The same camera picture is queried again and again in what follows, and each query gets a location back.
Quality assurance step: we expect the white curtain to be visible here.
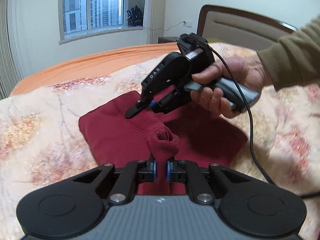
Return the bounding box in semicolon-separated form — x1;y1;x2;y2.
143;0;166;44

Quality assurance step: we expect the window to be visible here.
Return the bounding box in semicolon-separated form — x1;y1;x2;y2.
58;0;145;44

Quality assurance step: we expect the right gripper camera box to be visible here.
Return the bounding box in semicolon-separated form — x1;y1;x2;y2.
177;33;215;66

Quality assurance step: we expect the floral beige blanket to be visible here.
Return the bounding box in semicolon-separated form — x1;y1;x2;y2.
1;54;319;239

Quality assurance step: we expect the orange bed sheet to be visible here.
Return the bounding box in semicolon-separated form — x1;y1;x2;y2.
11;42;178;95

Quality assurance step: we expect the dark red sweater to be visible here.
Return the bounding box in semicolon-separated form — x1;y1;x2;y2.
78;91;247;195

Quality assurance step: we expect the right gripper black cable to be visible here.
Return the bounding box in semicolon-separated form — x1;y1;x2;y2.
206;45;320;198

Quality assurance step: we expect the olive right sleeve forearm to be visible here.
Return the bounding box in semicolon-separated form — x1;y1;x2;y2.
257;17;319;90

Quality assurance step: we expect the dark bedside table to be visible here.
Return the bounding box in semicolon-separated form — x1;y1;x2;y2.
158;37;179;44

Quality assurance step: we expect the black bag on sill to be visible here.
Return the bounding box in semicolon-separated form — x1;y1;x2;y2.
126;5;144;27

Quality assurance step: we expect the right hand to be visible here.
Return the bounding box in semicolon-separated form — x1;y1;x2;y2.
191;55;272;118

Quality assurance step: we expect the brown padded headboard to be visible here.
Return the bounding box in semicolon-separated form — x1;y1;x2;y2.
197;5;297;50

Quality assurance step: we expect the white charger cable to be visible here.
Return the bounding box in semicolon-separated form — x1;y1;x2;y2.
143;19;193;32

